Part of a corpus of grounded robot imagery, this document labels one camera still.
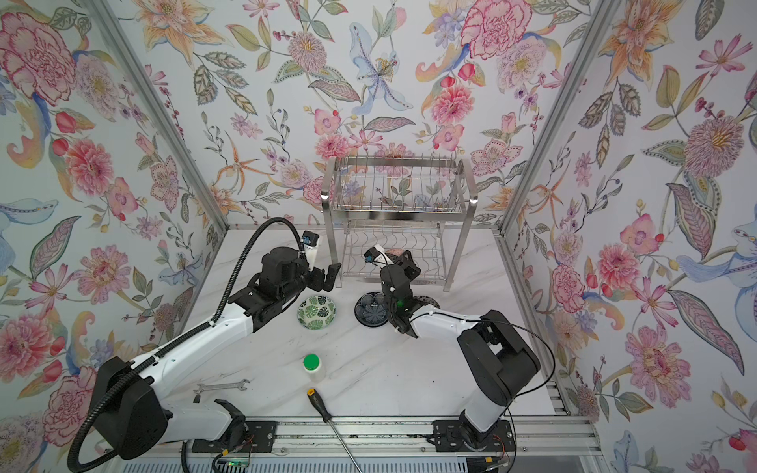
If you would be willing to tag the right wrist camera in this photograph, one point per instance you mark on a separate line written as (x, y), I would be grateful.
(377, 256)

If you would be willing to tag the green leaf bowl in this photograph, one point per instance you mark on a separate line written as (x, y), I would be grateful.
(316, 312)

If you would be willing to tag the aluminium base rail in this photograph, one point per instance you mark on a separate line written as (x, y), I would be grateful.
(376, 436)

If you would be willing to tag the silver wrench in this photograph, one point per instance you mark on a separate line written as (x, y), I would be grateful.
(240, 385)

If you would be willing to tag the black yellow screwdriver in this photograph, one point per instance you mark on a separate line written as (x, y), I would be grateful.
(317, 402)

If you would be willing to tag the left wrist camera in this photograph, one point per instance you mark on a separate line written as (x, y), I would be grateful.
(310, 241)

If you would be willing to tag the olive leaf pattern bowl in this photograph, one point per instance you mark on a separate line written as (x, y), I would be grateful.
(422, 301)

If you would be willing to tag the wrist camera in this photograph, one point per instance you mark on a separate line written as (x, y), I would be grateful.
(310, 241)
(377, 256)

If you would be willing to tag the dark blue patterned bowl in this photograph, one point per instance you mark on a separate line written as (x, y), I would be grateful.
(370, 310)

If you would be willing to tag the stainless steel dish rack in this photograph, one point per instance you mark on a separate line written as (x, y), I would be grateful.
(425, 205)

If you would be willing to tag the green cap white bottle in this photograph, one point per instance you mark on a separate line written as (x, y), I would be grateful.
(314, 367)

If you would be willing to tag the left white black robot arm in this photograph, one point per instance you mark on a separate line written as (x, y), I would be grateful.
(138, 414)

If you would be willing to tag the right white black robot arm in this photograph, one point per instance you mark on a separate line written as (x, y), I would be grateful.
(501, 362)

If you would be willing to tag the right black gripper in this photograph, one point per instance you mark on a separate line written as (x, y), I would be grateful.
(408, 267)

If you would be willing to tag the pink leaf pattern bowl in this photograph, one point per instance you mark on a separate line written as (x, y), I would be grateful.
(394, 253)

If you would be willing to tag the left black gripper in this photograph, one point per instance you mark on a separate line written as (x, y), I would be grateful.
(319, 283)

